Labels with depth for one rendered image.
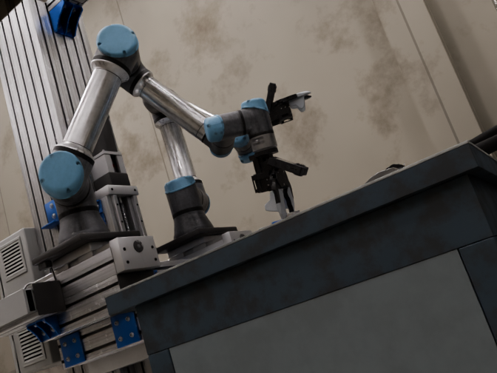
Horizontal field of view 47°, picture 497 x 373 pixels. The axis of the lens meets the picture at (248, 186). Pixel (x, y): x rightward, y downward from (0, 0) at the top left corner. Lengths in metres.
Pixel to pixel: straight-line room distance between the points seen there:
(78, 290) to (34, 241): 0.50
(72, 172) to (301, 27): 3.23
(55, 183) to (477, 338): 1.12
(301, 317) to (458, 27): 3.35
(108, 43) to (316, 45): 2.91
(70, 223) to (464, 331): 1.17
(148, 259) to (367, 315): 0.85
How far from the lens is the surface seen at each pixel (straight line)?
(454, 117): 3.87
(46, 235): 2.10
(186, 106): 1.81
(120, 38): 1.74
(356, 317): 0.89
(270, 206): 1.66
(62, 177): 1.59
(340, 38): 4.40
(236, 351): 0.99
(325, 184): 4.28
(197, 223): 2.04
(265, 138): 1.67
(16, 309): 1.69
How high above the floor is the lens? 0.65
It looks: 14 degrees up
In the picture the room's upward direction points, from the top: 18 degrees counter-clockwise
